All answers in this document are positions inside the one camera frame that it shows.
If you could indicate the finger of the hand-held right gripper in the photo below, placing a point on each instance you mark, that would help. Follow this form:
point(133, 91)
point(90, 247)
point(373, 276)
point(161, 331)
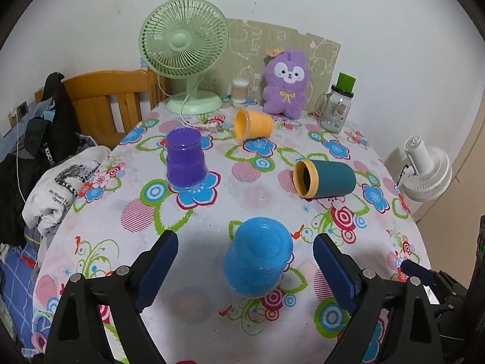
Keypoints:
point(416, 267)

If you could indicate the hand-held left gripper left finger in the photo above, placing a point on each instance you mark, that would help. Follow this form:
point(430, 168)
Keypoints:
point(157, 271)

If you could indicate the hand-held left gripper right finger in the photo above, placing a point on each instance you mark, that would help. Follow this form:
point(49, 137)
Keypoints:
point(336, 275)

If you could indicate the blue cup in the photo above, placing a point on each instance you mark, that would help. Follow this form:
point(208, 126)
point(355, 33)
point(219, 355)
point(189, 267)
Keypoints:
point(257, 261)

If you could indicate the teal cup with orange rim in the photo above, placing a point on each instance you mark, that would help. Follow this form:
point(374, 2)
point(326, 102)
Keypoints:
point(335, 180)

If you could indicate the purple cup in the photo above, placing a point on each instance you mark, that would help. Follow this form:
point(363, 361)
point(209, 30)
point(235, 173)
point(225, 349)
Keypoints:
point(186, 161)

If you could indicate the white floor fan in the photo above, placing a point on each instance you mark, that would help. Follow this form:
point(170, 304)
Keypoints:
point(430, 176)

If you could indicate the white printed shirt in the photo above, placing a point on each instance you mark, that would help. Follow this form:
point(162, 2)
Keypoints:
point(72, 182)

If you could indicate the blue checked cloth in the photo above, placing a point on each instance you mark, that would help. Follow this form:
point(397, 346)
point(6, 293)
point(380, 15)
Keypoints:
point(19, 284)

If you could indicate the glass jar with green lid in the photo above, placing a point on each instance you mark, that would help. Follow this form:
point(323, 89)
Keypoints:
point(335, 108)

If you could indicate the pile of clothes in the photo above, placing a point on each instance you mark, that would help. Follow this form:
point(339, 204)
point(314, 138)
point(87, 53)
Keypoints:
point(51, 129)

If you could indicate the wooden chair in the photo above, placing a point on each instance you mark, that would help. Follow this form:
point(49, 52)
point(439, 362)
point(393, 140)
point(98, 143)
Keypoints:
point(94, 96)

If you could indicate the cotton swab container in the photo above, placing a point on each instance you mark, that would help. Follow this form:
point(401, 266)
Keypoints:
point(240, 91)

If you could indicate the purple plush toy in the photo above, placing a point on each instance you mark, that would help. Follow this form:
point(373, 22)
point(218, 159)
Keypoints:
point(285, 83)

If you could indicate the green desk fan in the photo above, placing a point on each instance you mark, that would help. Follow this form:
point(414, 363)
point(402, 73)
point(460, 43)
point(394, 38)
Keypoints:
point(179, 41)

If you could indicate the printed cardboard panel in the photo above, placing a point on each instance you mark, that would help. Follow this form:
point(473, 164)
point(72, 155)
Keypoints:
point(248, 43)

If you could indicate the wall socket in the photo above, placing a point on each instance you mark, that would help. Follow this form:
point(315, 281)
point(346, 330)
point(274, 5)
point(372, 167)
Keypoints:
point(22, 108)

